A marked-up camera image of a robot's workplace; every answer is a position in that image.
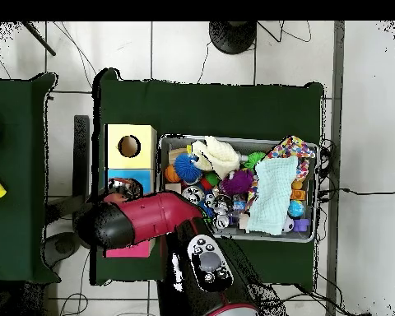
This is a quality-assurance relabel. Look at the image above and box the wooden three-hole sorting box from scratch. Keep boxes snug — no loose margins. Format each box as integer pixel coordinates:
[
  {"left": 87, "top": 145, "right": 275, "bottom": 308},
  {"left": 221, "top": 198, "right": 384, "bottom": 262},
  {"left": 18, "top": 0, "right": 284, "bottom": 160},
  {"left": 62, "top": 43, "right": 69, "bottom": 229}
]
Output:
[{"left": 104, "top": 123, "right": 158, "bottom": 258}]

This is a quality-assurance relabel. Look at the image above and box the black flat panel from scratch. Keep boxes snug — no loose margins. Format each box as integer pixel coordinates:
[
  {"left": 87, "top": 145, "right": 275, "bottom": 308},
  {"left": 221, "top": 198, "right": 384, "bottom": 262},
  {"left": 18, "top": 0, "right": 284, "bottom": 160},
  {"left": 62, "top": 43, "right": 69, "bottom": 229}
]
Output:
[{"left": 72, "top": 114, "right": 91, "bottom": 233}]

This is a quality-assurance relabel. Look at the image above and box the orange toy basketball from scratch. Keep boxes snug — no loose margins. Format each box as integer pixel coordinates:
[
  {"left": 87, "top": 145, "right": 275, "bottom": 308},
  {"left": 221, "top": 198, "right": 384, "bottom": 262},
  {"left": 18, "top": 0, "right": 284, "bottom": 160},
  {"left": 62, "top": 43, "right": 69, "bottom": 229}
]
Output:
[{"left": 164, "top": 164, "right": 181, "bottom": 184}]

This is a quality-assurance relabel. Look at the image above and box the blue spiky rubber ball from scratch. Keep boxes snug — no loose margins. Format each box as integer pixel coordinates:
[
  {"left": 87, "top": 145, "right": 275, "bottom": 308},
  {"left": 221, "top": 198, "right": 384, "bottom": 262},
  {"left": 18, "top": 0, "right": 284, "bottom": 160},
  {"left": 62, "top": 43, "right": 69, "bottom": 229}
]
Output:
[{"left": 174, "top": 152, "right": 204, "bottom": 184}]

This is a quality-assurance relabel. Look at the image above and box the crushed silver can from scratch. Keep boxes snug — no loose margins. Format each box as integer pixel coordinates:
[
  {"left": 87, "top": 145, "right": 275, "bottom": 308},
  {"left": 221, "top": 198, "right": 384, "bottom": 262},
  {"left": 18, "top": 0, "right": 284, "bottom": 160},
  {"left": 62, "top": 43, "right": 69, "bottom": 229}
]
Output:
[{"left": 181, "top": 185, "right": 205, "bottom": 205}]

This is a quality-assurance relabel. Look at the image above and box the grey stand foot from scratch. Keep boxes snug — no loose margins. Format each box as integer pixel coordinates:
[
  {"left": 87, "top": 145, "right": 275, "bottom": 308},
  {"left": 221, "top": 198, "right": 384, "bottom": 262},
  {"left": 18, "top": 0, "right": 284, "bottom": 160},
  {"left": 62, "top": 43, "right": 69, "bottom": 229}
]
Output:
[{"left": 40, "top": 230, "right": 84, "bottom": 267}]

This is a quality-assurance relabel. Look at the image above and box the blue spiky ball with eyes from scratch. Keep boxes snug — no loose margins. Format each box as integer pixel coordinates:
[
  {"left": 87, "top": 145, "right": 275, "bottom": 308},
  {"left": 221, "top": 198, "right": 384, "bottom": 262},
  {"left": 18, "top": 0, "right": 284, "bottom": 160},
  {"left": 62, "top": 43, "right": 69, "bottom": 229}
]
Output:
[{"left": 202, "top": 193, "right": 218, "bottom": 218}]

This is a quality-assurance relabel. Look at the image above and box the dark green side-table cloth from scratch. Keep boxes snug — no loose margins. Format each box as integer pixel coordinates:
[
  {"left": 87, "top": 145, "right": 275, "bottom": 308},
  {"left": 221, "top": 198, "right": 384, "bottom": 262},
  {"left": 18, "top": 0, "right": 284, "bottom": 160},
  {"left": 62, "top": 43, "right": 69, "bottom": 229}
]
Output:
[{"left": 0, "top": 72, "right": 61, "bottom": 285}]

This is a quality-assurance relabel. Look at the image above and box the dark green tablecloth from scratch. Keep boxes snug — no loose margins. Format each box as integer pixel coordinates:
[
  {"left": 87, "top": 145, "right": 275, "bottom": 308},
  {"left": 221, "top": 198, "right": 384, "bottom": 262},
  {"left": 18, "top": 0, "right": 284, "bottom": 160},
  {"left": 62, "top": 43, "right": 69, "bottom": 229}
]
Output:
[{"left": 90, "top": 67, "right": 325, "bottom": 286}]

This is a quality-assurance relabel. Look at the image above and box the purple spiky rubber toy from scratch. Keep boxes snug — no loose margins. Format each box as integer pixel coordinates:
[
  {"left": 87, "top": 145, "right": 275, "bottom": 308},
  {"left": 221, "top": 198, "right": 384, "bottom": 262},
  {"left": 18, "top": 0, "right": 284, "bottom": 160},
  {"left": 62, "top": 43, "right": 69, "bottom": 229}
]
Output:
[{"left": 219, "top": 169, "right": 255, "bottom": 198}]

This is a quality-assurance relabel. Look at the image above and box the mint green knitted cloth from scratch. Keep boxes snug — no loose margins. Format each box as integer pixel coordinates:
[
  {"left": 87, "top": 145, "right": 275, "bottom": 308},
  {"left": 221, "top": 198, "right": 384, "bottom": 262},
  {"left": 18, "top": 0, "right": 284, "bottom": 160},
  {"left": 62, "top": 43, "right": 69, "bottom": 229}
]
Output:
[{"left": 246, "top": 156, "right": 299, "bottom": 236}]

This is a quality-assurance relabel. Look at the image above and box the black rod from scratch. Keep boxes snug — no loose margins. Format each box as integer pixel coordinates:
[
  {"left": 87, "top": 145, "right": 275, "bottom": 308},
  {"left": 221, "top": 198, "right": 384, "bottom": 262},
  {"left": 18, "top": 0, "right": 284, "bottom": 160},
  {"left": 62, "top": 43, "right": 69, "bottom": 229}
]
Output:
[{"left": 21, "top": 21, "right": 58, "bottom": 57}]

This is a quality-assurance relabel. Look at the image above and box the colourful dotted cloth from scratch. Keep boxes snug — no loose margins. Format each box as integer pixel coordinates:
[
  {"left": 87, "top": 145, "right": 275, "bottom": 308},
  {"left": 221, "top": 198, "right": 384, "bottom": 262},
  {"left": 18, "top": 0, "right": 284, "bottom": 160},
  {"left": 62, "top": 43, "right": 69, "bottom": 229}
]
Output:
[{"left": 244, "top": 135, "right": 317, "bottom": 211}]

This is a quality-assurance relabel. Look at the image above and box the small globe ball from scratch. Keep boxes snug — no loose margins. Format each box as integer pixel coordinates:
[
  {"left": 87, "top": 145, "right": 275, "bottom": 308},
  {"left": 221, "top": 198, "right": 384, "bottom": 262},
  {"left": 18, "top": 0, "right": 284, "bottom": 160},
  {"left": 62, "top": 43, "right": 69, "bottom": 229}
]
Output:
[{"left": 286, "top": 199, "right": 305, "bottom": 219}]

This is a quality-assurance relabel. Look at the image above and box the black round stand base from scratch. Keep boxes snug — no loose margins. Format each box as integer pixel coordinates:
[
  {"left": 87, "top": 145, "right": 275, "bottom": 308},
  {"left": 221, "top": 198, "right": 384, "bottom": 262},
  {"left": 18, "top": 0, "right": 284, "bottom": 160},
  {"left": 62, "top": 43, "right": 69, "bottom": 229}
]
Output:
[{"left": 208, "top": 21, "right": 258, "bottom": 55}]

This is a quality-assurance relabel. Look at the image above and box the silver wire mesh bin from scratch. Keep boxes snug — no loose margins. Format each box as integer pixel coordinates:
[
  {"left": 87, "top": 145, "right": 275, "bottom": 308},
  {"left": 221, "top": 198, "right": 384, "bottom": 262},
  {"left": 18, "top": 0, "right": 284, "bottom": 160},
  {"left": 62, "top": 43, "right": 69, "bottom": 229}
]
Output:
[{"left": 156, "top": 132, "right": 319, "bottom": 244}]

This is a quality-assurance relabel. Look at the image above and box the black cable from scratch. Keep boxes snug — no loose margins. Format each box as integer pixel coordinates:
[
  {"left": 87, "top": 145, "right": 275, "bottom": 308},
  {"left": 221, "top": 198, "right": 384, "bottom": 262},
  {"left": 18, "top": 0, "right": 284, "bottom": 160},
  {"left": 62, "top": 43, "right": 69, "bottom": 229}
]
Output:
[{"left": 318, "top": 187, "right": 395, "bottom": 196}]

